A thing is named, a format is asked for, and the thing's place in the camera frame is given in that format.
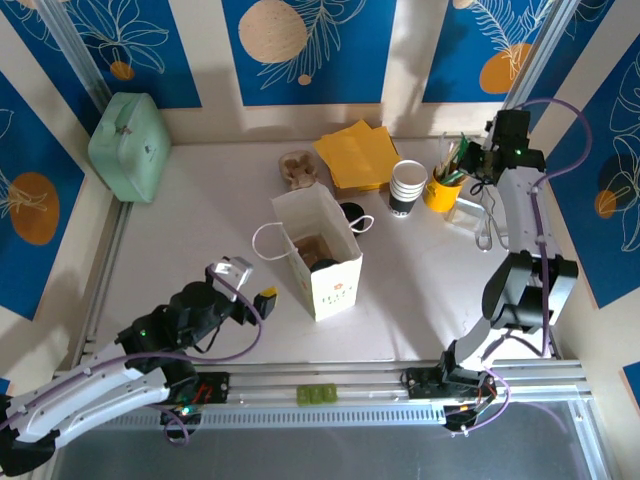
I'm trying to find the mint green carry case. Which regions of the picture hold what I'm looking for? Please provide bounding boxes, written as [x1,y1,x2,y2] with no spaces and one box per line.
[88,92,172,204]

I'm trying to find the yellow utensil holder cup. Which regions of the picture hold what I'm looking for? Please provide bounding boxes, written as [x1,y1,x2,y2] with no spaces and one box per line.
[422,171,467,214]

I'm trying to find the clear plastic tongs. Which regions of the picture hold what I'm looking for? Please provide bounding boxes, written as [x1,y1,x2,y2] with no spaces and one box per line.
[473,192,504,252]

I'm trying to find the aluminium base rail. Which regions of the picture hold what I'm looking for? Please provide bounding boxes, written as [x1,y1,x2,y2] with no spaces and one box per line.
[117,358,586,407]

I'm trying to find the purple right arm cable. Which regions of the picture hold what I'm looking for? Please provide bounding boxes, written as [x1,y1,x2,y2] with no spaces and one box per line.
[449,97,594,436]

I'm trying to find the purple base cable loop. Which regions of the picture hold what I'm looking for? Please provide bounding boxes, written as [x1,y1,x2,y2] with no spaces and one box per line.
[163,399,203,446]

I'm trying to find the yellow napkin stack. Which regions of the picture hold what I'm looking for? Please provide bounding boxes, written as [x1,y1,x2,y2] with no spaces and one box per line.
[313,119,400,199]

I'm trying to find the grey slotted cable duct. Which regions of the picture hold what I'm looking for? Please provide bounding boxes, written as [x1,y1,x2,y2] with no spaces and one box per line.
[122,402,449,429]

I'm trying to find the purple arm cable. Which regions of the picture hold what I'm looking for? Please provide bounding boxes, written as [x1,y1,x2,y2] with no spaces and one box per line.
[0,267,265,436]
[449,97,594,436]

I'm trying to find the white plastic stirrer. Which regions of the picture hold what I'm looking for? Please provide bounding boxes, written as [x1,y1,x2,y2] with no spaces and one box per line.
[438,147,464,181]

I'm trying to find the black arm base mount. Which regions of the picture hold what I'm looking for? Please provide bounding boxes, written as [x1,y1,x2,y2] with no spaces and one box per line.
[403,367,444,401]
[192,370,232,405]

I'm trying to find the white floral paper bag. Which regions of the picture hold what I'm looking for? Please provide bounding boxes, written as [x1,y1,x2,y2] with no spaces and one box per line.
[251,180,376,324]

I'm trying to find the clear plastic box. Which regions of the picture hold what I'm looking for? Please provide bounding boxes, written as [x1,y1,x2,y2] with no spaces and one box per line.
[449,196,489,235]

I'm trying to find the pale thin stirrer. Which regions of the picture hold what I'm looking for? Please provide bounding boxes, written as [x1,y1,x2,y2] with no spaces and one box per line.
[433,130,448,177]

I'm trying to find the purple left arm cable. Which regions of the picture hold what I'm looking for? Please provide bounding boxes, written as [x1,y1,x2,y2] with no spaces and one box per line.
[0,267,265,436]

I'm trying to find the black cup lid stack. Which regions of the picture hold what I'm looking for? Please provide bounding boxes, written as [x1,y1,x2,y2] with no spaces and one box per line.
[339,201,374,236]

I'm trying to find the aluminium frame post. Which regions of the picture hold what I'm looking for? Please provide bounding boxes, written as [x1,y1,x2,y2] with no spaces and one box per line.
[487,0,571,151]
[37,0,114,101]

